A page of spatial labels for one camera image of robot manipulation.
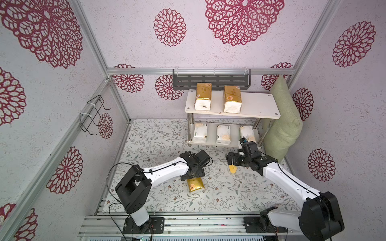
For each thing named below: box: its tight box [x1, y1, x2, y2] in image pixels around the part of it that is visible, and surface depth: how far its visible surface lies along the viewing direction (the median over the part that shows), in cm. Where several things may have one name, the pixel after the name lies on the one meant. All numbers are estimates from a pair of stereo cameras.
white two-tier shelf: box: [184, 89, 281, 148], surface depth 80 cm
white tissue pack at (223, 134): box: [216, 124, 232, 146], surface depth 98 cm
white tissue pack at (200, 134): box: [193, 122, 209, 143], surface depth 100 cm
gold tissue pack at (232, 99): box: [223, 85, 243, 114], surface depth 76 cm
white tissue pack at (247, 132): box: [239, 125, 256, 143], surface depth 100 cm
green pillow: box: [263, 75, 304, 163], surface depth 80 cm
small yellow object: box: [228, 164, 238, 174], surface depth 94 cm
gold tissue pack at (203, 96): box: [194, 82, 213, 111], surface depth 78 cm
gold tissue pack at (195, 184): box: [186, 177, 204, 193], surface depth 80 cm
